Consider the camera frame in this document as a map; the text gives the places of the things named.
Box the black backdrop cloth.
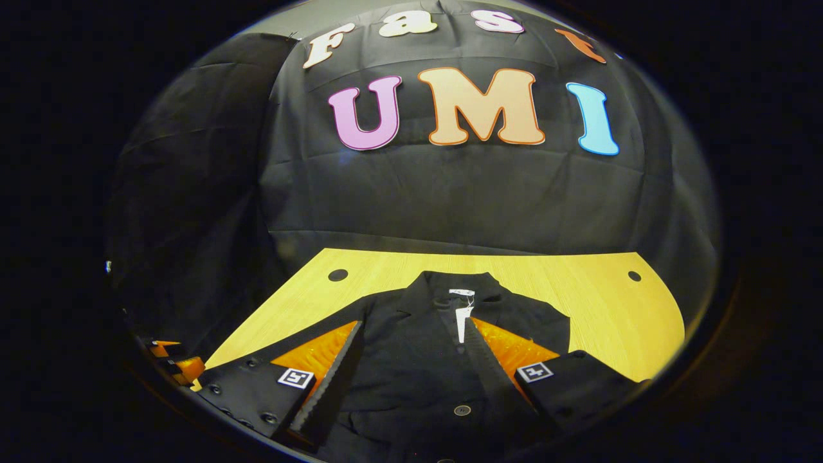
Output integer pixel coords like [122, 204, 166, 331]
[106, 0, 721, 367]

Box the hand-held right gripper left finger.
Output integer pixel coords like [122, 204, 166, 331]
[196, 320, 364, 451]

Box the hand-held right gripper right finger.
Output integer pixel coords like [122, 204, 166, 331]
[463, 315, 644, 446]

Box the black button shirt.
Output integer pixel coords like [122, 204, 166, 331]
[199, 270, 573, 463]

